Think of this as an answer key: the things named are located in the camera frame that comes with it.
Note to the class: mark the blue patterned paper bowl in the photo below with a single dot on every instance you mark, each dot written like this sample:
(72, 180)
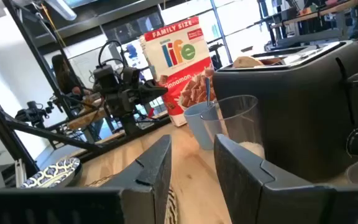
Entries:
(51, 174)

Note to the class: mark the toasted bagel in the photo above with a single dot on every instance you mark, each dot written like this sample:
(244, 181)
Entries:
(247, 62)

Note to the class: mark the wooden workbench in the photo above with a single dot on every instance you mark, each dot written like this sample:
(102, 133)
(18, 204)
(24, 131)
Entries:
(322, 12)
(85, 119)

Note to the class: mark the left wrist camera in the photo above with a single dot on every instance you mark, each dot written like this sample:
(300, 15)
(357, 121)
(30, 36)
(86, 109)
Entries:
(104, 79)

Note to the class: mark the clear glass with milk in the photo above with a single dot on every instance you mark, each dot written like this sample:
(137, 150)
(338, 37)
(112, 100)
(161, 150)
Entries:
(250, 149)

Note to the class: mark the black two-slot toaster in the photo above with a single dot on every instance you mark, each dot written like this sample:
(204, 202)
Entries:
(291, 109)

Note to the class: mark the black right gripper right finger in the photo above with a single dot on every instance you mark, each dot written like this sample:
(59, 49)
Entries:
(244, 174)

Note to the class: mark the black background robot arm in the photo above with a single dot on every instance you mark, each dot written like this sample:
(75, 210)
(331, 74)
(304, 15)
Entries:
(34, 113)

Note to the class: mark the light blue cup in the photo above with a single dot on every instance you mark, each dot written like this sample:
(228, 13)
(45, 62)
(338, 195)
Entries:
(197, 130)

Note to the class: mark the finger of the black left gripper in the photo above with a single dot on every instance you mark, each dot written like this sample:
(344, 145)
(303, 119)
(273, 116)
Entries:
(149, 95)
(157, 86)

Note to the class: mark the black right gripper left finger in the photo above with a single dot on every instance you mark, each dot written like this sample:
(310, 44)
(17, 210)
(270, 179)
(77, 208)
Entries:
(148, 174)

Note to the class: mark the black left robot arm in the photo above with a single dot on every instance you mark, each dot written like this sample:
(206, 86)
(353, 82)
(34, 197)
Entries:
(129, 124)

